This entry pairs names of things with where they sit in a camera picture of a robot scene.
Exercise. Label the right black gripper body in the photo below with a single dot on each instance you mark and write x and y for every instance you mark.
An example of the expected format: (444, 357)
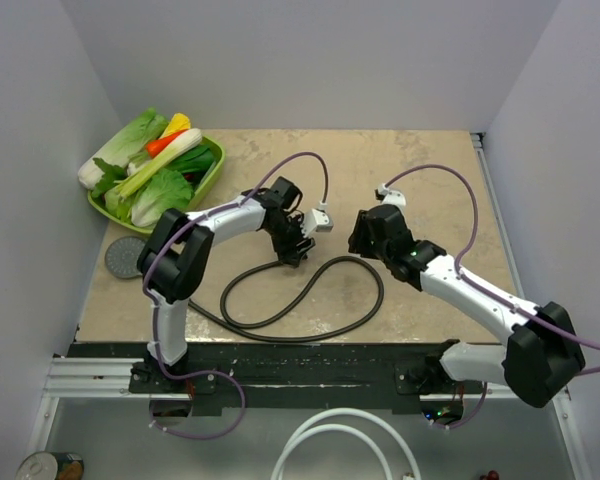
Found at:
(377, 250)

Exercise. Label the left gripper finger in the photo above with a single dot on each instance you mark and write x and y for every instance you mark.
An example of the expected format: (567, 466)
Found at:
(293, 258)
(302, 247)

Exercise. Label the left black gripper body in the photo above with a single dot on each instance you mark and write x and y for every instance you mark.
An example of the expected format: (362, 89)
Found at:
(285, 235)

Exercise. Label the grey shower head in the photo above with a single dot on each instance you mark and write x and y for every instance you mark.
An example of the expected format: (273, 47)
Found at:
(122, 255)

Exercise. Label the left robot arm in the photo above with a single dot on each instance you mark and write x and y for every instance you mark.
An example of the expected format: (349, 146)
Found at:
(174, 259)

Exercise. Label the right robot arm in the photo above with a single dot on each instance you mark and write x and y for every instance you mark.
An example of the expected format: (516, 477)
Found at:
(536, 355)

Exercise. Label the dark green vegetable toy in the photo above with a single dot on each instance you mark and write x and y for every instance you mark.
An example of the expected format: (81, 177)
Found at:
(198, 159)

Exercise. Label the green plastic tray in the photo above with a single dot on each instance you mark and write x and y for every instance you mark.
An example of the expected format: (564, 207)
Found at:
(202, 184)

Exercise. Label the green lettuce toy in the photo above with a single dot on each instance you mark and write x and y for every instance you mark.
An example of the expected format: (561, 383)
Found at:
(165, 190)

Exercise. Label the white leek toy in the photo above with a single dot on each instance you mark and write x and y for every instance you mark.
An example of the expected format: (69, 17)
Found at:
(181, 144)

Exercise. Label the yellow pepper toy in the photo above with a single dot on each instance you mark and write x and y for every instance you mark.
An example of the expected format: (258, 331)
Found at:
(178, 122)

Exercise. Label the orange carrot toy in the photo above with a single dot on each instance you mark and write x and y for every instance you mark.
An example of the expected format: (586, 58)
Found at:
(155, 147)

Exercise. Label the napa cabbage toy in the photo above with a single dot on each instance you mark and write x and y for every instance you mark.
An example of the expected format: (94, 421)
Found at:
(134, 136)

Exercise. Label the red small object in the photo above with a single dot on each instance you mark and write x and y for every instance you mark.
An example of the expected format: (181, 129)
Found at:
(491, 475)

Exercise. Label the tin can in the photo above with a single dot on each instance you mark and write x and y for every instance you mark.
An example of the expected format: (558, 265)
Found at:
(44, 465)

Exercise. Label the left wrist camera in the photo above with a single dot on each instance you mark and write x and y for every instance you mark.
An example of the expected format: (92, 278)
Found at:
(317, 220)

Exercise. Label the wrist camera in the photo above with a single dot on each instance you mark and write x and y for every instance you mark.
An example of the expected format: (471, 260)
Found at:
(388, 196)
(317, 220)

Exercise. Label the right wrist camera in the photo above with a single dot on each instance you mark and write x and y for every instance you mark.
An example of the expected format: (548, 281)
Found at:
(388, 196)

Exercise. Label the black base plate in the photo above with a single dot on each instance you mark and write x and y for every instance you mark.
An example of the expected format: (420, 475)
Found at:
(216, 376)

